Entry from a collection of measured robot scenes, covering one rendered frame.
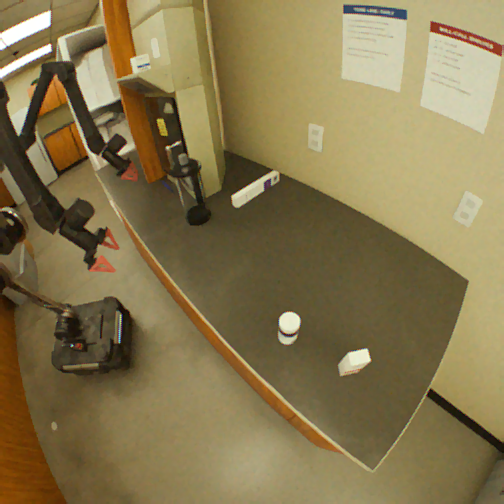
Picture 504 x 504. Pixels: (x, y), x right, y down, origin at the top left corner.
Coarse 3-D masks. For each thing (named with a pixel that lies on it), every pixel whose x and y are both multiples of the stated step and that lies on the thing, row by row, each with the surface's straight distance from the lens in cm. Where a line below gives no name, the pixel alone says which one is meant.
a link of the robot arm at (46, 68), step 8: (48, 64) 114; (56, 64) 112; (64, 64) 110; (72, 64) 115; (40, 72) 117; (48, 72) 114; (40, 80) 117; (48, 80) 116; (40, 88) 118; (48, 88) 120; (32, 96) 120; (40, 96) 118; (32, 104) 121; (40, 104) 120; (32, 112) 121; (32, 120) 122; (24, 128) 125; (32, 128) 124; (24, 136) 124; (24, 144) 125
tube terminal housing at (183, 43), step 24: (144, 24) 103; (168, 24) 89; (192, 24) 93; (144, 48) 106; (168, 48) 87; (192, 48) 91; (192, 72) 91; (168, 96) 94; (192, 96) 91; (192, 120) 92; (216, 120) 110; (192, 144) 94; (216, 144) 106; (216, 168) 103
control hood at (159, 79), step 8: (168, 64) 87; (144, 72) 83; (152, 72) 84; (160, 72) 85; (168, 72) 86; (120, 80) 105; (128, 80) 97; (136, 80) 91; (144, 80) 85; (152, 80) 84; (160, 80) 85; (168, 80) 86; (128, 88) 115; (152, 88) 91; (160, 88) 86; (168, 88) 86
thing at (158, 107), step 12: (156, 108) 105; (168, 108) 94; (156, 120) 109; (168, 120) 97; (156, 132) 114; (168, 132) 101; (180, 132) 91; (168, 144) 106; (180, 144) 94; (168, 168) 118
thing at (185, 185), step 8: (192, 176) 81; (200, 176) 84; (176, 184) 85; (184, 184) 82; (192, 184) 82; (200, 184) 84; (184, 192) 84; (192, 192) 84; (200, 192) 85; (184, 200) 86; (192, 200) 85; (200, 200) 86; (184, 208) 90; (192, 208) 87; (200, 208) 88; (208, 208) 93; (192, 216) 90; (200, 216) 90
